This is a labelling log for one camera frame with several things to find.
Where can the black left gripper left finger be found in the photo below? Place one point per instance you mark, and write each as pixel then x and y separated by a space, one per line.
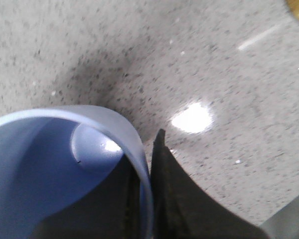
pixel 110 211

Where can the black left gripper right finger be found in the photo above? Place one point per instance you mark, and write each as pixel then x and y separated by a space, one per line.
pixel 182 210

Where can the blue plastic cup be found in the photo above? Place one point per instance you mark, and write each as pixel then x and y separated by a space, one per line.
pixel 51 158

